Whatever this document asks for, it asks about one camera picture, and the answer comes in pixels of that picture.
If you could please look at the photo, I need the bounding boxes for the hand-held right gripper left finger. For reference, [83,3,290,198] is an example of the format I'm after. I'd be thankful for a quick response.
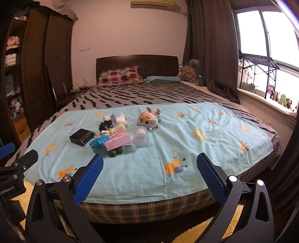
[25,154,105,243]

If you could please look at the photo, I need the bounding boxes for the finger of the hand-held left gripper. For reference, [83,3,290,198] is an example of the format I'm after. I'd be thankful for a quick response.
[0,143,16,160]
[0,150,39,185]

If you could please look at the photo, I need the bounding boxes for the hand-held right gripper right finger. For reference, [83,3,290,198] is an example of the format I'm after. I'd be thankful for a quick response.
[194,153,275,243]

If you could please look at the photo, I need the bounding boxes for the blue packet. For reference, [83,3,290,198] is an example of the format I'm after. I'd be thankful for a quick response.
[90,136,110,153]

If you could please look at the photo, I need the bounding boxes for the green round item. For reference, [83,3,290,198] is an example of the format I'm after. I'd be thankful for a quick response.
[109,146,124,157]

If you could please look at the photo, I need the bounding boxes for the black box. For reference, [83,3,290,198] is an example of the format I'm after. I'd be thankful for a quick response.
[69,128,97,146]

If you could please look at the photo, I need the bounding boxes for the pink box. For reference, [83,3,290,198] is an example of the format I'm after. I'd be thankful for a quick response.
[103,132,132,152]

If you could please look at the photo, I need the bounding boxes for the black hair scrunchie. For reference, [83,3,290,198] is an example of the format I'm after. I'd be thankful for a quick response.
[99,120,113,131]

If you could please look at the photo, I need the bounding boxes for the white plastic spool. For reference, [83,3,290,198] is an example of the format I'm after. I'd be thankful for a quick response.
[133,127,150,147]

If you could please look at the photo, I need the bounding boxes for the grey plush doll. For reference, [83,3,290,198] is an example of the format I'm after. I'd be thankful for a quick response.
[137,107,162,131]

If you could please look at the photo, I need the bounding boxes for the light blue printed sheet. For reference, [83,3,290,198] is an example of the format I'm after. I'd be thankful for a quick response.
[23,102,274,204]

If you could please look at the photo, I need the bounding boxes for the yellow fluffy rug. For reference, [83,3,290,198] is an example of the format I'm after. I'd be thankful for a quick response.
[12,181,244,243]

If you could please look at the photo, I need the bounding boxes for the plaid mattress cover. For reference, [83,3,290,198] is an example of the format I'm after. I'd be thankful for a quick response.
[79,136,281,225]

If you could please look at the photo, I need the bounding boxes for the blue folded clothes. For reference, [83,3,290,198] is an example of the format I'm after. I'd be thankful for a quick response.
[6,75,17,96]

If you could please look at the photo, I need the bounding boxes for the dark metal chair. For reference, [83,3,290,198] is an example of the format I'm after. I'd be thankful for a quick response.
[47,65,70,113]

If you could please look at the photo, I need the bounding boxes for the dark nightstand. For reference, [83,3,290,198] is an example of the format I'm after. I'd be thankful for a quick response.
[56,85,94,109]

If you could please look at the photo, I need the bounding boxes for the dark wooden wardrobe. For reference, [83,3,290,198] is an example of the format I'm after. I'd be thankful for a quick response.
[0,7,75,143]

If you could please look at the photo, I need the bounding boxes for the grey black striped blanket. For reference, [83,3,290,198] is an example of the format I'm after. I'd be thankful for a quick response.
[5,83,281,164]

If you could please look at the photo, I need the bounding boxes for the colourful plaid pillow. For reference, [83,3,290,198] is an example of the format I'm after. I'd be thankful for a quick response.
[97,66,145,87]

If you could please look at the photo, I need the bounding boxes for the pink folded clothes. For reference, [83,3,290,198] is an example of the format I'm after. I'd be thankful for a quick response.
[7,36,19,50]

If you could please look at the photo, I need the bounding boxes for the brown patterned cushion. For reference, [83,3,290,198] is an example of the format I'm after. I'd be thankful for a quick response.
[179,59,202,86]

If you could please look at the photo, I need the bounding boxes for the teal pillow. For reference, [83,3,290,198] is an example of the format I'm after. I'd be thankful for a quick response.
[144,76,182,84]

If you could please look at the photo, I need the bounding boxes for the dark wooden bed headboard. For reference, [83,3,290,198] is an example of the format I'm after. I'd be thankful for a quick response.
[96,55,179,86]

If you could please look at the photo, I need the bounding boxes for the brown curtain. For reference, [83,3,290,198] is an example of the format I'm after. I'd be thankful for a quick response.
[182,0,241,104]

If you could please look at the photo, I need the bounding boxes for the black metal rack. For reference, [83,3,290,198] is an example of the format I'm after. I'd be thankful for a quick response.
[238,53,281,100]

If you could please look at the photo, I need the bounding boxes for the window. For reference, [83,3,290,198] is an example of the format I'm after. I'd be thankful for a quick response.
[234,9,299,79]

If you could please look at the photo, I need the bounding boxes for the wall air conditioner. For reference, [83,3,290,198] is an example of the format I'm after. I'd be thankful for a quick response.
[130,0,175,10]

